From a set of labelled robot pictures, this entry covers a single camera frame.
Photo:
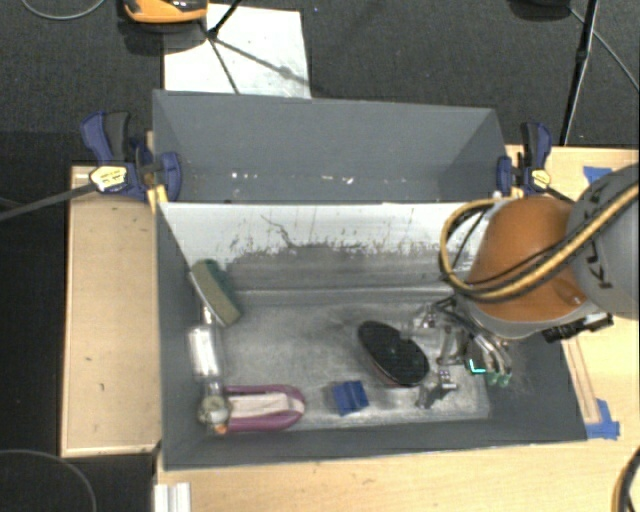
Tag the pale wood board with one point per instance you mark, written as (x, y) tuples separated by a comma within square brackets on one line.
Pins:
[(112, 325)]

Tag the small blue block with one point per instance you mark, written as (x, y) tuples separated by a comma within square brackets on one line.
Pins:
[(349, 397)]

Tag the grey metal bin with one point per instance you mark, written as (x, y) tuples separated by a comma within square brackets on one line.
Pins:
[(310, 320)]

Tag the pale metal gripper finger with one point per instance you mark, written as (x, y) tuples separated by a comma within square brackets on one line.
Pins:
[(436, 387), (424, 320)]

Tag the purple and white U-shaped thing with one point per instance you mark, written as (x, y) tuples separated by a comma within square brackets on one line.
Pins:
[(265, 407)]

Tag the green and yellow sponge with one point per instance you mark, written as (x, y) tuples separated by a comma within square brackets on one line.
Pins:
[(216, 290)]

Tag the black cylinder on white bracket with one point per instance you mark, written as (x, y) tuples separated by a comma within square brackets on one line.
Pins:
[(575, 327)]

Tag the black oval case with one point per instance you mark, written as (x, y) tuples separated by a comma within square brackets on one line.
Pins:
[(394, 354)]

